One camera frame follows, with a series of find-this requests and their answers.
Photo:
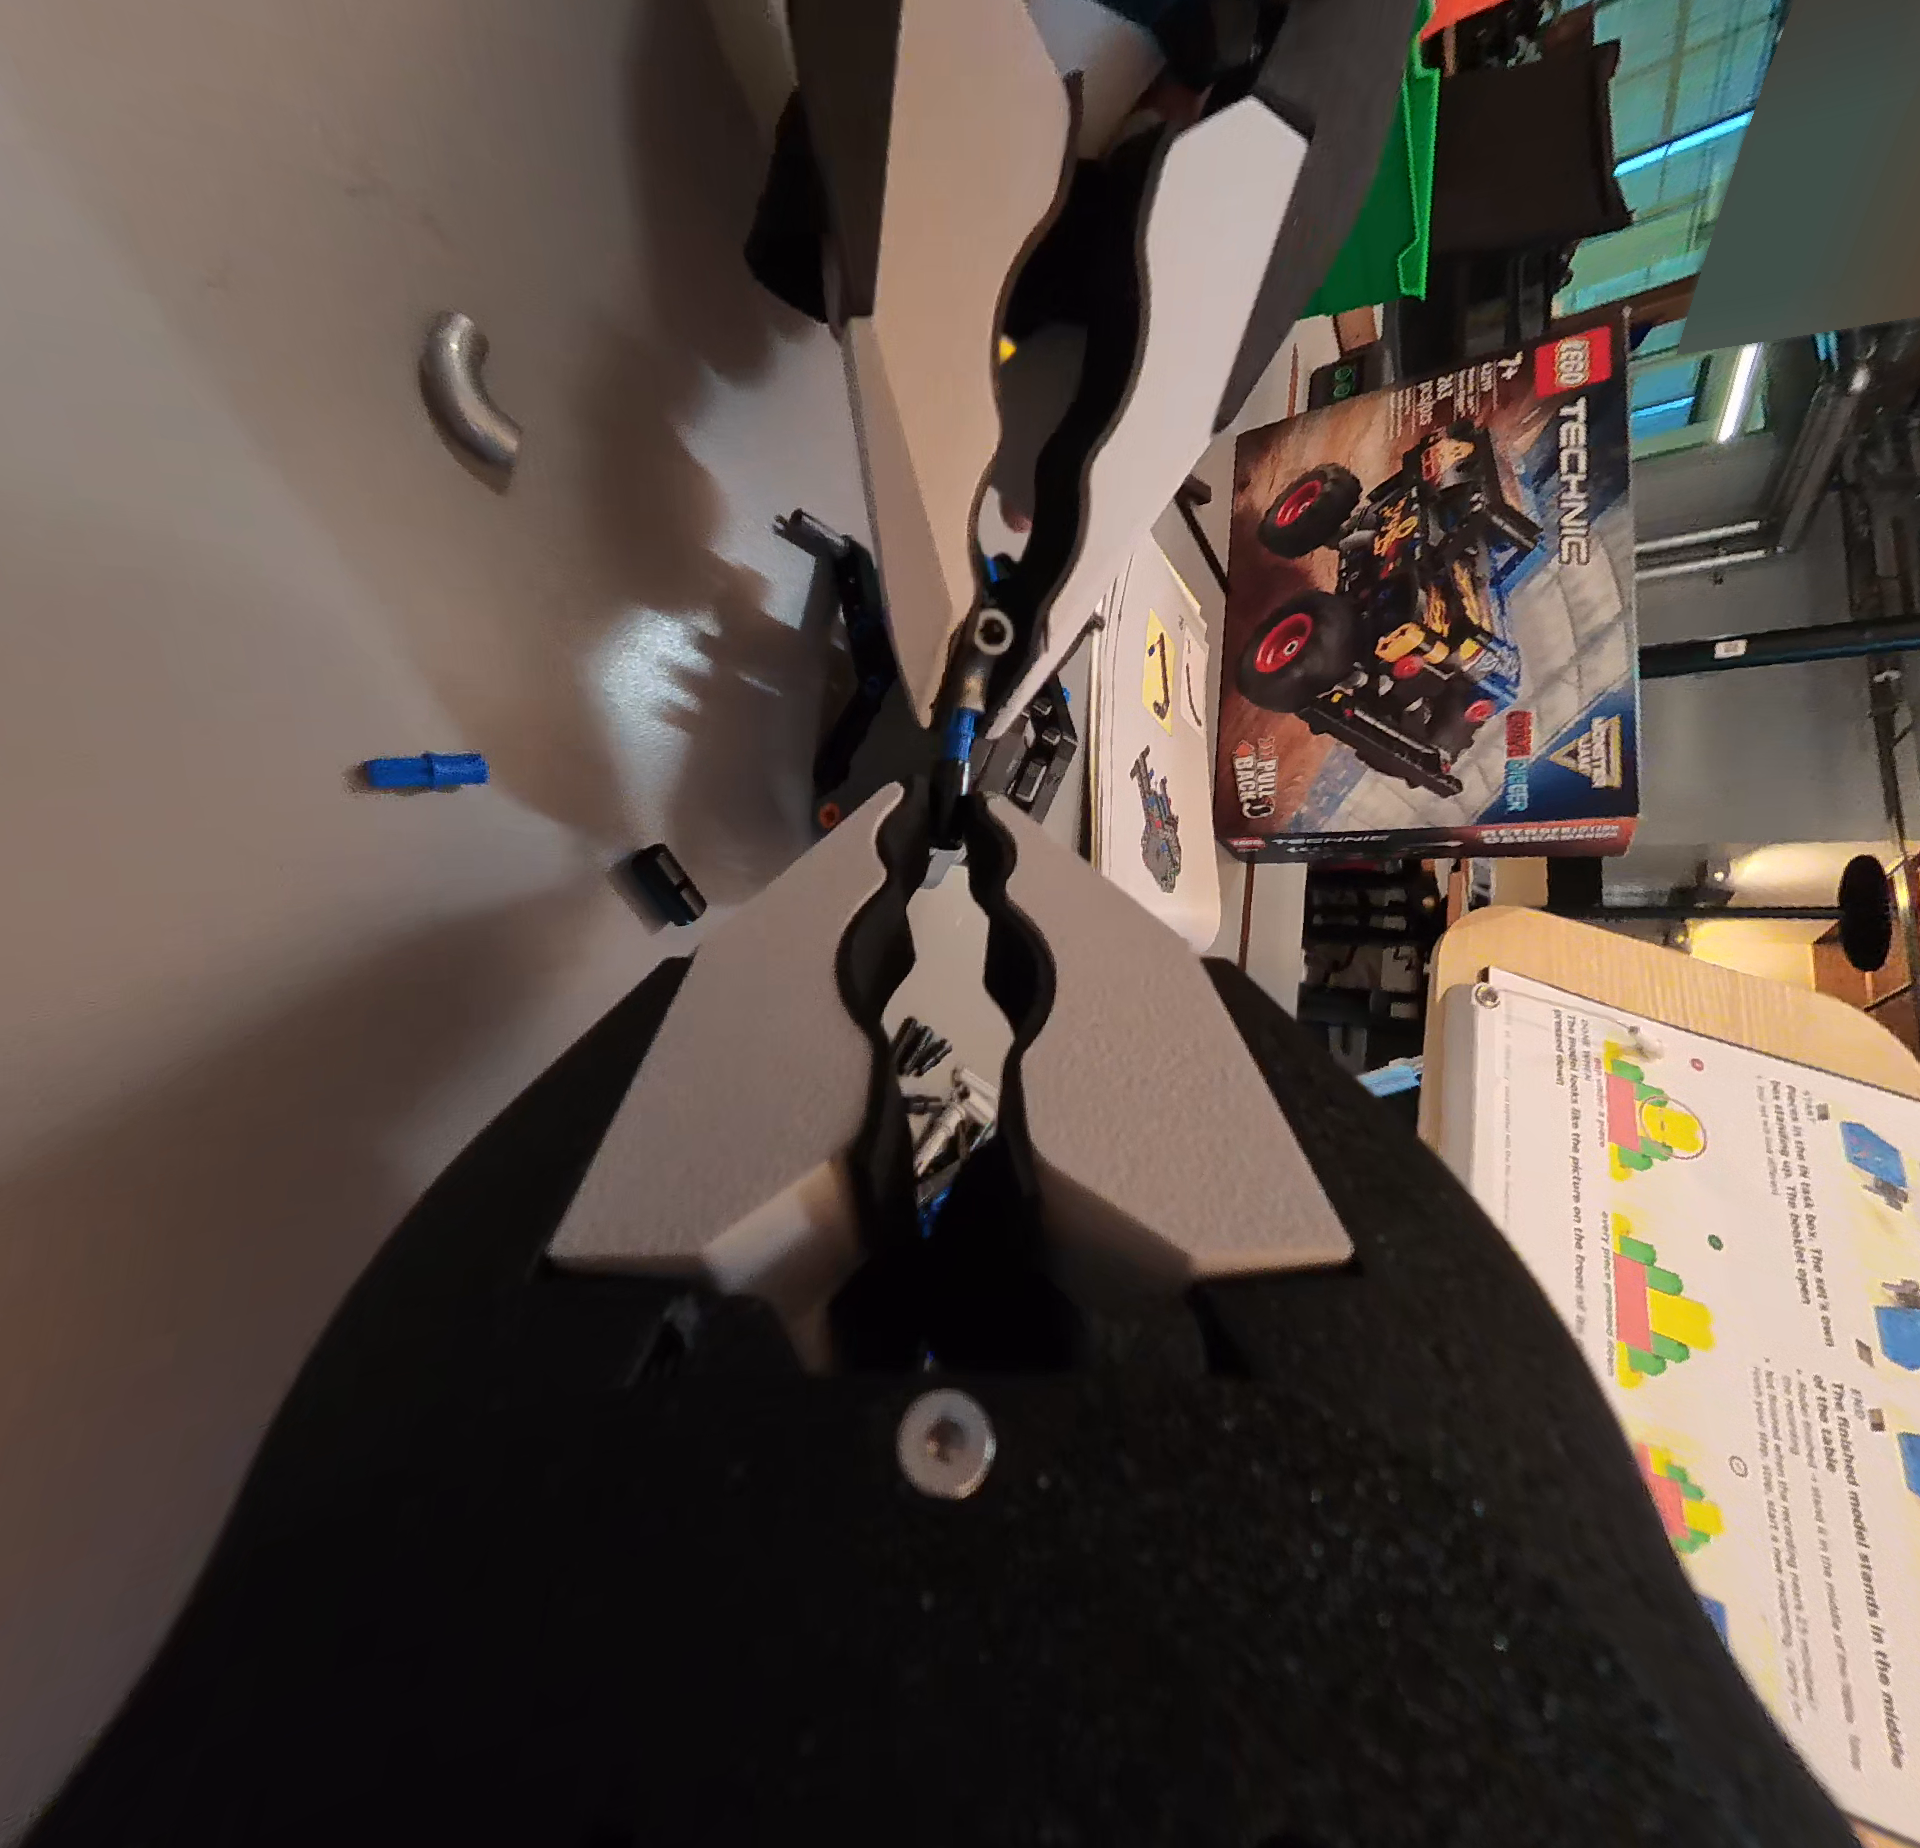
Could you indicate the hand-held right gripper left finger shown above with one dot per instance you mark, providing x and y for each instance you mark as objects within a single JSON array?
[{"x": 717, "y": 1114}]

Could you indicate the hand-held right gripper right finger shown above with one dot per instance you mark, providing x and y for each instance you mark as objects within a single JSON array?
[{"x": 1190, "y": 1130}]

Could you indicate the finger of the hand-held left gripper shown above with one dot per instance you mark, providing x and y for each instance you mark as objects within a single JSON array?
[
  {"x": 1217, "y": 269},
  {"x": 949, "y": 224}
]

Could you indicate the black lego vehicle assembly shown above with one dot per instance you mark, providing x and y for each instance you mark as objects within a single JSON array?
[{"x": 863, "y": 653}]

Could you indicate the pile of loose lego pieces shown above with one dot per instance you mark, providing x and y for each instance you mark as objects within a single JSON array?
[{"x": 940, "y": 1114}]

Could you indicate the black lego pin connector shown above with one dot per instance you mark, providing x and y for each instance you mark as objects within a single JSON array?
[{"x": 662, "y": 883}]

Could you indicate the lego set box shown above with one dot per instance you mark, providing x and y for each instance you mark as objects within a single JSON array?
[{"x": 1437, "y": 607}]

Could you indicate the lego instruction booklet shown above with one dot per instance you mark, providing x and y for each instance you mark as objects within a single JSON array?
[{"x": 1154, "y": 715}]

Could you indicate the blue lego pin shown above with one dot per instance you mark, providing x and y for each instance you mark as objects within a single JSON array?
[{"x": 423, "y": 771}]

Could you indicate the grey curved lego pipe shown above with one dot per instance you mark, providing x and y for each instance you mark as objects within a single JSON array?
[{"x": 467, "y": 392}]

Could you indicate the green sheet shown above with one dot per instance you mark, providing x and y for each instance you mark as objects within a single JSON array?
[{"x": 1390, "y": 213}]

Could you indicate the grey panel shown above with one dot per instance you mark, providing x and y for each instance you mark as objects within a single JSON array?
[{"x": 1809, "y": 139}]

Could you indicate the printed instruction sheet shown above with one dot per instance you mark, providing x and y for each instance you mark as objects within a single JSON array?
[{"x": 1690, "y": 1278}]

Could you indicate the black round stand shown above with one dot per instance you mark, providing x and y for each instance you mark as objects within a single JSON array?
[{"x": 1861, "y": 911}]

